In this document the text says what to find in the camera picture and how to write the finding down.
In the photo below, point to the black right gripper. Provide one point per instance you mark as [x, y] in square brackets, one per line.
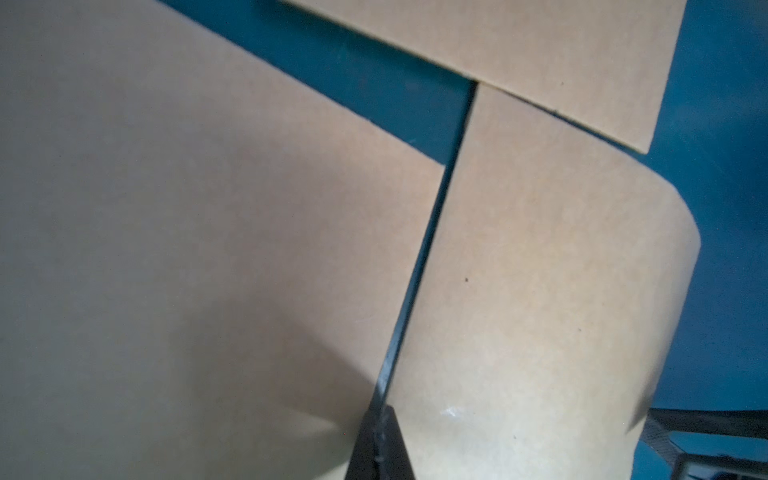
[706, 444]

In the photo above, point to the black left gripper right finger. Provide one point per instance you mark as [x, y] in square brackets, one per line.
[394, 461]

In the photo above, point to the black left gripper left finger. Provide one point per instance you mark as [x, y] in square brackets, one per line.
[362, 464]

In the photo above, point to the brown kraft envelope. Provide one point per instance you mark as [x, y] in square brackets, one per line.
[552, 291]
[603, 64]
[202, 259]

